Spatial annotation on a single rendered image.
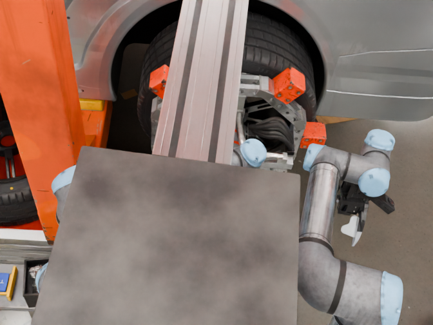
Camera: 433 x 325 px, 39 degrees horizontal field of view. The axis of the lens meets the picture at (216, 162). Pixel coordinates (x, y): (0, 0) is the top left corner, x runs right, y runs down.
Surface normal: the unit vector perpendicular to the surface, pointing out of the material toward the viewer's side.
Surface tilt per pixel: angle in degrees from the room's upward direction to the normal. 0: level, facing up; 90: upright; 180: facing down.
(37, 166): 90
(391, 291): 6
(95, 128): 0
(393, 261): 0
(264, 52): 16
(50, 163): 90
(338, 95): 90
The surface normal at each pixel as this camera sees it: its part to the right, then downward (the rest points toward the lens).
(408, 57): -0.02, 0.82
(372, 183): -0.23, 0.59
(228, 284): 0.08, -0.57
